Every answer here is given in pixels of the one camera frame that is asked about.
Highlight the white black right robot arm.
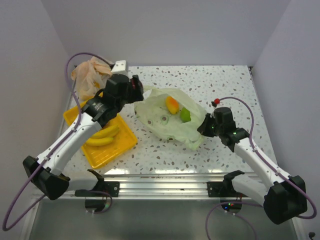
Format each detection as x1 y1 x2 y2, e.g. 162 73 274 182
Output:
197 107 308 225

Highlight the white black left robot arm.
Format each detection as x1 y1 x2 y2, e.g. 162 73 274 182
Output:
22 73 144 200

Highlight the aluminium rail frame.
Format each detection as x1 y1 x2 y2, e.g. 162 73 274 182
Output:
31 65 305 240

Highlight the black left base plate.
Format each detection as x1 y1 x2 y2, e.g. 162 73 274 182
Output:
74 180 121 198

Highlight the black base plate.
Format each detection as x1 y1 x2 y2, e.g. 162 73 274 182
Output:
206 181 241 198
74 180 121 198

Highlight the orange yellow mango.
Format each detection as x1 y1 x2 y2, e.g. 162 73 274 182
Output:
165 96 180 115

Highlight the green apple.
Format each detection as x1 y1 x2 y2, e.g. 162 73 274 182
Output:
179 107 191 123

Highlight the yellow plastic tray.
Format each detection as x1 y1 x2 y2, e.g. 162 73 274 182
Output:
65 114 138 172

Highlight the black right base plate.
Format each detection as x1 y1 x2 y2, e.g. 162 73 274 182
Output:
206 181 241 198

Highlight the orange plastic bag with fruit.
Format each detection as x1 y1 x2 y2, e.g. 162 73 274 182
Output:
70 56 112 101

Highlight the green knotted plastic bag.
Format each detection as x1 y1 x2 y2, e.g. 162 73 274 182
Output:
134 85 207 150

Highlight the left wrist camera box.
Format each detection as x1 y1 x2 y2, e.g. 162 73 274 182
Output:
111 60 128 76

